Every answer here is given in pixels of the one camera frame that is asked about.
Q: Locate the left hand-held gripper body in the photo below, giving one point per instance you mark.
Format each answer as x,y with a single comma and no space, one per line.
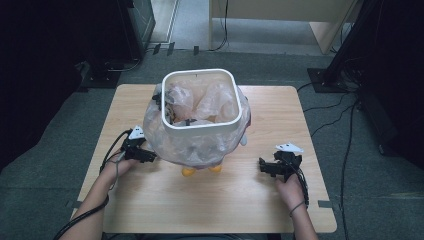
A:
133,150

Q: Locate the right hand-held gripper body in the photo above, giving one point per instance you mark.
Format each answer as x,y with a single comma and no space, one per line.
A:
288,165

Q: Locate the clear plastic bag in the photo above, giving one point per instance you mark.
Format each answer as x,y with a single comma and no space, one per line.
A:
186,150

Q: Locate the person's left hand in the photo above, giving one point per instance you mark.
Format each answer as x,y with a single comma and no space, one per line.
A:
116,170

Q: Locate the person's right hand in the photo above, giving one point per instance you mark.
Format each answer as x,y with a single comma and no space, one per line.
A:
291,195

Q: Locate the dark tape piece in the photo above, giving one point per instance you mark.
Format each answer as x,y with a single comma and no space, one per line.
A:
325,204
76,204

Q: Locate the black stand base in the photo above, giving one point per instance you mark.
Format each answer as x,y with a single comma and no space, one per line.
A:
100,79
316,81

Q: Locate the black tape strip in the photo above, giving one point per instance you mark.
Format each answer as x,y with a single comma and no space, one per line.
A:
170,48
156,49
196,50

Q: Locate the black cabinet with glass door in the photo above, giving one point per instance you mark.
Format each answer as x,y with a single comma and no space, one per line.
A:
143,20

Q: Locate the black stand pole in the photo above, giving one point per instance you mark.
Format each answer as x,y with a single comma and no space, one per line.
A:
346,43

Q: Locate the beige wooden desk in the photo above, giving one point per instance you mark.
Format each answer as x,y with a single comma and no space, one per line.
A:
283,8

